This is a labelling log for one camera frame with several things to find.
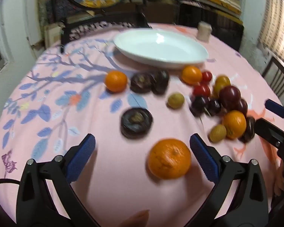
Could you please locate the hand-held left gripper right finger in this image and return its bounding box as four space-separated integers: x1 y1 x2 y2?
187 133 269 227

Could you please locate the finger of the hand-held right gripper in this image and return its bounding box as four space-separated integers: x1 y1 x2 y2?
254 118 284 148
265 99 284 123

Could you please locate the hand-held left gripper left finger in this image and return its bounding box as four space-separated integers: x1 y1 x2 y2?
16 134 100 227

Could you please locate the dark red plum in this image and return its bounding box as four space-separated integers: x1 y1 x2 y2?
240 116 256 143
207 99 222 116
219 86 241 110
190 96 210 117
235 99 248 117

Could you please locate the tan longan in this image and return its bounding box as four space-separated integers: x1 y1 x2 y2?
167 92 185 110
209 124 227 143

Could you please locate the large orange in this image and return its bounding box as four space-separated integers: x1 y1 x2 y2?
147 138 192 180

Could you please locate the yellow tomato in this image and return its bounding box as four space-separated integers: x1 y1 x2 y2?
213 75 231 95

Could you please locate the dark purple mangosteen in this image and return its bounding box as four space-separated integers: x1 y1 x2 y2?
130 72 154 93
151 70 170 95
120 108 154 139

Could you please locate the red cherry tomato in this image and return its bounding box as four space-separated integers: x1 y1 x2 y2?
201 71 213 82
192 84 211 97

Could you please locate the white oval plate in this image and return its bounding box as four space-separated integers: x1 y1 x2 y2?
113 28 209 69

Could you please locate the person's right hand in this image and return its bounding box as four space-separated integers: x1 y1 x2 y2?
273 163 284 197

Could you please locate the person's left hand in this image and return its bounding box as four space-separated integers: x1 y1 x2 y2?
126 209 150 227

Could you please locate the dark chair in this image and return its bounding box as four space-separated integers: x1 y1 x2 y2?
261 56 284 100

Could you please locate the pink printed tablecloth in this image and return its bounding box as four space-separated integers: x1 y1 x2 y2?
0 23 284 227

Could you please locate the beige patterned curtain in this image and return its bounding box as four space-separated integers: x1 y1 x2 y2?
258 0 284 62

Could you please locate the beige cup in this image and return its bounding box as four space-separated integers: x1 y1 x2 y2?
196 21 213 40

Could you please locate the shelf with stacked boxes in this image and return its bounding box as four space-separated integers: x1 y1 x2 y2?
133 0 245 26

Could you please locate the black cable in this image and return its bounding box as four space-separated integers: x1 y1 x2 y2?
0 178 20 187

